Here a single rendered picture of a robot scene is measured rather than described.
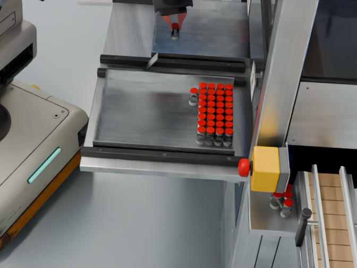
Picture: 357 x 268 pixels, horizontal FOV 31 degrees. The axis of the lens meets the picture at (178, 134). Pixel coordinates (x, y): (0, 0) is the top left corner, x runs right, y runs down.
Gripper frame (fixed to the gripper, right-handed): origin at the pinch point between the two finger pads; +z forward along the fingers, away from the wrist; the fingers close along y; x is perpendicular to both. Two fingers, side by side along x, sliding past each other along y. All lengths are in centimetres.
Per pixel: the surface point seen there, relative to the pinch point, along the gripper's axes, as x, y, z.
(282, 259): -49, 19, 46
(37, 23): 135, -63, 86
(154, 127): -28.5, -9.8, 8.4
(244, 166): -54, 8, -2
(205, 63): -7.6, 6.7, 8.2
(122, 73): -10.5, -15.9, 4.4
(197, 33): 7.8, 6.7, 9.5
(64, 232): 5, -51, 91
